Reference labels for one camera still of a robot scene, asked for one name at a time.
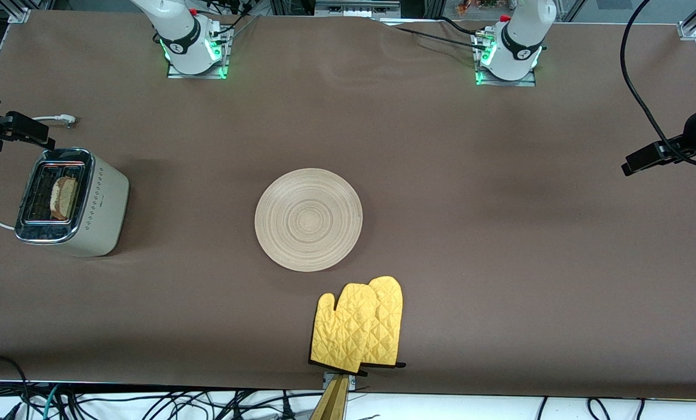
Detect brown bread slice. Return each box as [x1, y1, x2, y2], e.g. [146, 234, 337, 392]
[49, 176, 79, 221]

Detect round wooden plate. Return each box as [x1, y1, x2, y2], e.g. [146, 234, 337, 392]
[254, 168, 364, 273]

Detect cream and chrome toaster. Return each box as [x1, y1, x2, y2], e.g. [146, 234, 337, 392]
[14, 147, 130, 257]

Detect brown table cover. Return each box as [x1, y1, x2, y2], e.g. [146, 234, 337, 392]
[0, 9, 696, 400]

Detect yellow quilted oven mitt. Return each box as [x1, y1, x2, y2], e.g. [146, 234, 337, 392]
[309, 283, 379, 374]
[359, 275, 407, 369]

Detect wooden slat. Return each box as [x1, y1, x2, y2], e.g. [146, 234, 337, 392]
[309, 375, 349, 420]

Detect white toaster power cord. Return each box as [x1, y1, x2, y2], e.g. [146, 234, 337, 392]
[0, 114, 77, 230]

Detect black arm base cable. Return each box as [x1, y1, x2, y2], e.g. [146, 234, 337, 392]
[391, 16, 494, 53]
[205, 0, 261, 36]

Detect teal floor cable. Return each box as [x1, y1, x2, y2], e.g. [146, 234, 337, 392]
[43, 384, 62, 420]

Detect tangle of black cables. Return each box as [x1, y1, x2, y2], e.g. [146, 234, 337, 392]
[62, 390, 325, 420]

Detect grey metal frame rail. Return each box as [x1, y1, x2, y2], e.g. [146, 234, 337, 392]
[314, 0, 403, 17]

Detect small metal clamp bracket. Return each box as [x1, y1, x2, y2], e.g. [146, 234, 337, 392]
[323, 371, 356, 391]

